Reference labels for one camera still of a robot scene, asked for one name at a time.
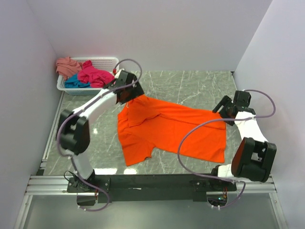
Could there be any magenta t shirt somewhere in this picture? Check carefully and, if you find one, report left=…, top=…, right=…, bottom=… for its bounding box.
left=77, top=60, right=114, bottom=88

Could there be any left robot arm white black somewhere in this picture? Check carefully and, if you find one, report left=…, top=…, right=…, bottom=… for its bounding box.
left=56, top=70, right=144, bottom=192

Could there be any orange t shirt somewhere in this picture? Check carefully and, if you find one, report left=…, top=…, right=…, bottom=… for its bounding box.
left=117, top=95, right=226, bottom=166

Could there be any black base beam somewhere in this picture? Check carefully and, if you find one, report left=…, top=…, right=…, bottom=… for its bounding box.
left=67, top=174, right=237, bottom=206

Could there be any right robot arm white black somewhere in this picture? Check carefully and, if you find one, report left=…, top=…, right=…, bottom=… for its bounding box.
left=209, top=90, right=277, bottom=190

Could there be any salmon pink t shirt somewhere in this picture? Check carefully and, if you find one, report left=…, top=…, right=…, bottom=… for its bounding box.
left=56, top=56, right=82, bottom=81

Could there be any blue t shirt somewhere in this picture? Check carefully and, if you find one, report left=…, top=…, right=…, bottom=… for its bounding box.
left=64, top=74, right=91, bottom=89

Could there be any aluminium frame rail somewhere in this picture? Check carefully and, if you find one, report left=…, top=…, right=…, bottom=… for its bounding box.
left=14, top=93, right=72, bottom=229

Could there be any white plastic laundry basket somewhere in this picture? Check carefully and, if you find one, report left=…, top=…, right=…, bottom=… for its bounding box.
left=57, top=57, right=119, bottom=95

